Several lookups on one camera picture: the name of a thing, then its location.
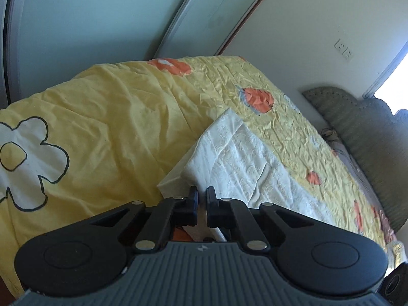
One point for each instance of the striped pillow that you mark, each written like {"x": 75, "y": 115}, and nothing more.
{"x": 334, "y": 141}

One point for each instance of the white wall socket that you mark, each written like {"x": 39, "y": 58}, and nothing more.
{"x": 344, "y": 50}

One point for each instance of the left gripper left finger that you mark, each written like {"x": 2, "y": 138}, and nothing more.
{"x": 169, "y": 214}

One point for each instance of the yellow cartoon bed quilt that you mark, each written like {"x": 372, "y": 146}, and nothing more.
{"x": 114, "y": 131}

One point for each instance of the white textured pants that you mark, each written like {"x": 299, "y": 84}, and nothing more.
{"x": 231, "y": 158}

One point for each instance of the glass sliding wardrobe door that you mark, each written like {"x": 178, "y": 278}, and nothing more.
{"x": 47, "y": 42}

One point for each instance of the green scalloped headboard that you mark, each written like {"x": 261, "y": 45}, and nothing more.
{"x": 376, "y": 138}

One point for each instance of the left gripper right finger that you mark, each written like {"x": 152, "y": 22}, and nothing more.
{"x": 233, "y": 215}

